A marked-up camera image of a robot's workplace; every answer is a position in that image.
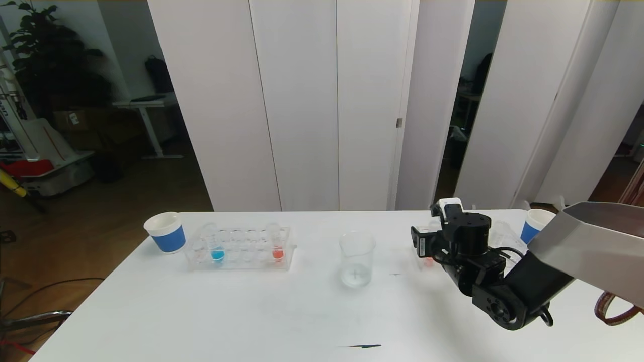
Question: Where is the black backpack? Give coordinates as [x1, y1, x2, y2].
[146, 57, 174, 96]

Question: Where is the white folding partition screen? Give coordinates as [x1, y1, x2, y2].
[450, 0, 644, 211]
[147, 0, 474, 213]

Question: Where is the white standing desk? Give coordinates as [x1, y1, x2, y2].
[113, 96, 184, 161]

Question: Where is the white mobile machine base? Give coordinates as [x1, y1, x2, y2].
[0, 48, 96, 198]

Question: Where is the yellow black tool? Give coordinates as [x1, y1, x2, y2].
[0, 168, 48, 214]

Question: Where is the clear plastic beaker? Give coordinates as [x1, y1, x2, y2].
[339, 231, 376, 288]

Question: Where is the brown cardboard box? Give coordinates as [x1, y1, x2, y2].
[54, 110, 119, 149]

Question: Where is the red plastic item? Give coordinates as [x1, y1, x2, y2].
[0, 160, 55, 179]

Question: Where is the white blue paper cup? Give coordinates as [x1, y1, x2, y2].
[143, 212, 186, 254]
[520, 209, 556, 245]

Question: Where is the dark green potted plant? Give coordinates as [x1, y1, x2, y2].
[3, 0, 114, 121]

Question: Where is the grey metal stand leg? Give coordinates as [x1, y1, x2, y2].
[0, 311, 73, 332]

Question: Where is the black office chair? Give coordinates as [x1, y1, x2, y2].
[475, 53, 494, 96]

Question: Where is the blue pigment test tube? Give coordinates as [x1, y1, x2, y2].
[203, 224, 226, 267]

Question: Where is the white pigment test tube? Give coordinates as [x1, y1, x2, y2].
[491, 221, 514, 248]

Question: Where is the clear plastic test tube rack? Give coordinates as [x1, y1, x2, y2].
[412, 221, 528, 272]
[185, 226, 297, 272]

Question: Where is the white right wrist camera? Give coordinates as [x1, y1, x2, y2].
[438, 198, 464, 218]

